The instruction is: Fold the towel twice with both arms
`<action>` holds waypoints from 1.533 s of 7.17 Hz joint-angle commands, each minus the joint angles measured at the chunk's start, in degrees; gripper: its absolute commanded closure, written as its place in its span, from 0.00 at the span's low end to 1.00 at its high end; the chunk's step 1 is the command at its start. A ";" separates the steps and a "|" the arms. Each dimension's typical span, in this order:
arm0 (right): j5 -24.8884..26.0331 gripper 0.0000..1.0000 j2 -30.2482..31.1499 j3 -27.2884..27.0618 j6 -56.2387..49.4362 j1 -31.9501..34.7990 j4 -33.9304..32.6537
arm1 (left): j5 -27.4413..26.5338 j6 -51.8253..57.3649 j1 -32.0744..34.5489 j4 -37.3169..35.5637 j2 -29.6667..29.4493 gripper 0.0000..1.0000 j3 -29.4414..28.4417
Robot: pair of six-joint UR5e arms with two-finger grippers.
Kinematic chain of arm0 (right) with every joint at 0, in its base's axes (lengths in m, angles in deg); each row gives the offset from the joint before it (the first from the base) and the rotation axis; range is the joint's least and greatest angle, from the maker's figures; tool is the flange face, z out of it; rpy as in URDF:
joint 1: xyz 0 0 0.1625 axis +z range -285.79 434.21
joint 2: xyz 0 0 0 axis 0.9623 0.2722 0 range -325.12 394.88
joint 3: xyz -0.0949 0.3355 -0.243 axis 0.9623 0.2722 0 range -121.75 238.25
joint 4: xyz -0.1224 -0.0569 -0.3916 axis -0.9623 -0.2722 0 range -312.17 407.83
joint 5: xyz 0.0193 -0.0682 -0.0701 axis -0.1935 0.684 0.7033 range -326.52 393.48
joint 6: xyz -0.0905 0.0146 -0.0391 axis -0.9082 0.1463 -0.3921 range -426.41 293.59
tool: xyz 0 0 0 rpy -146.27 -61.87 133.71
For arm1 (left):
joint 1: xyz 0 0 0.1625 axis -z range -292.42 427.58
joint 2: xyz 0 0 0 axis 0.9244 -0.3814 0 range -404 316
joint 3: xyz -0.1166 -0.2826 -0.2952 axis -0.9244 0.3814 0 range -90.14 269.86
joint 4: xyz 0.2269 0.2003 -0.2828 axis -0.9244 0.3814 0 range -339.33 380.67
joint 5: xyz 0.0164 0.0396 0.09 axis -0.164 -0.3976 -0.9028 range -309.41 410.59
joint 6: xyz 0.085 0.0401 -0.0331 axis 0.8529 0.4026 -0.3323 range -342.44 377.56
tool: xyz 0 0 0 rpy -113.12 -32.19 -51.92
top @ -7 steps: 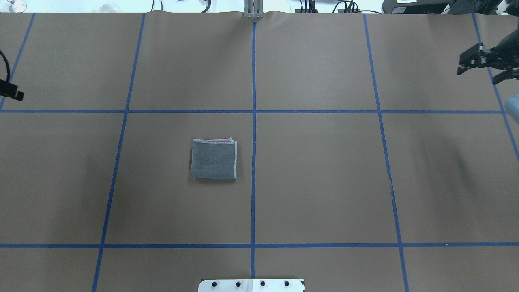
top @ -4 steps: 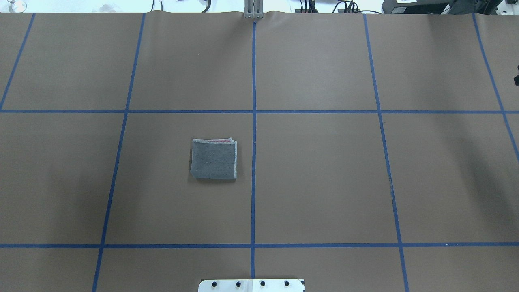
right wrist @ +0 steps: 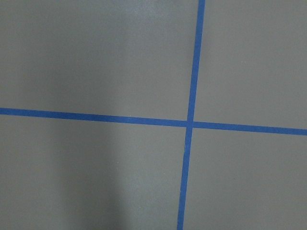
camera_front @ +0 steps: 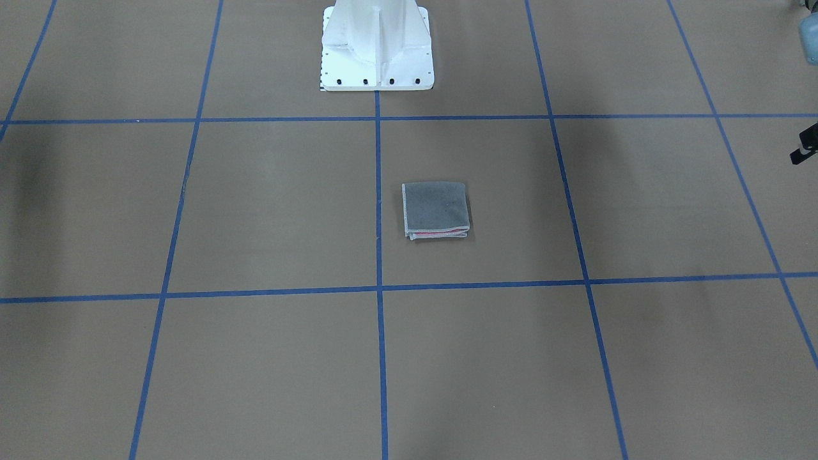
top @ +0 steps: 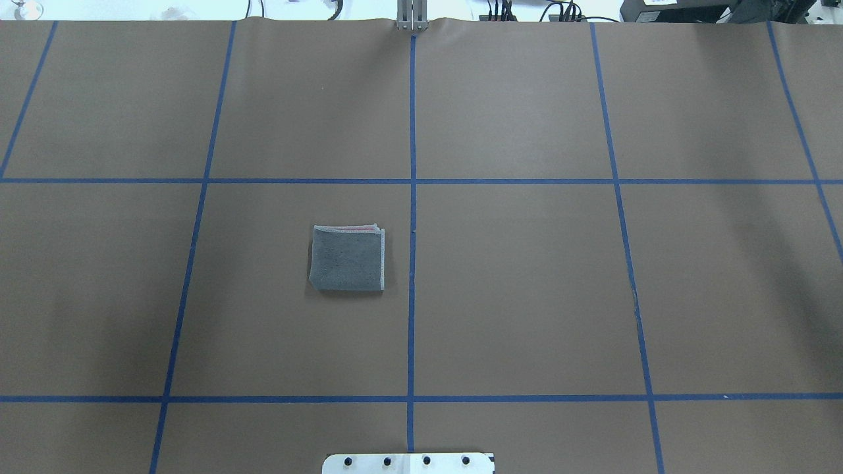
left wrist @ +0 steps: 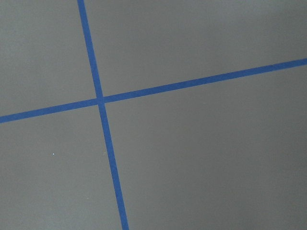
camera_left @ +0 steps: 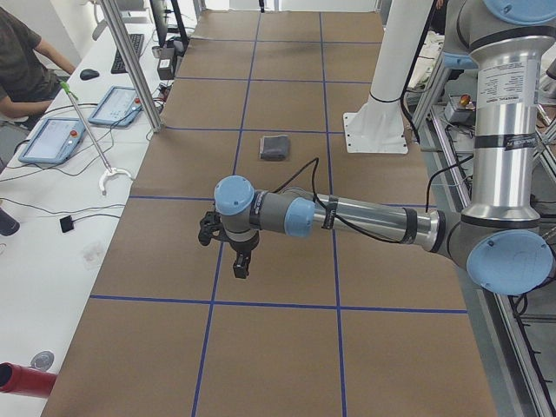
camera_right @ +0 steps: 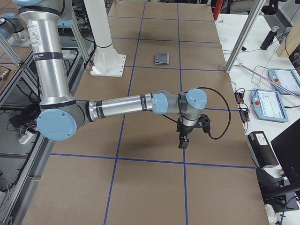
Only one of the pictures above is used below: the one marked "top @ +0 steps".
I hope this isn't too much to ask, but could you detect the black box white label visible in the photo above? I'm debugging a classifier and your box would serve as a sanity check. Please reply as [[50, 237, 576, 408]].
[[619, 1, 735, 23]]

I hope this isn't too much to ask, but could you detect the aluminium frame post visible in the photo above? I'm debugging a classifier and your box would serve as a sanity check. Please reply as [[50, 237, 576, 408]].
[[396, 0, 429, 32]]

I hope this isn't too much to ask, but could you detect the pink and blue towel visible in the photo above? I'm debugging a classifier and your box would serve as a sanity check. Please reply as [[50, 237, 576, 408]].
[[308, 224, 385, 293]]

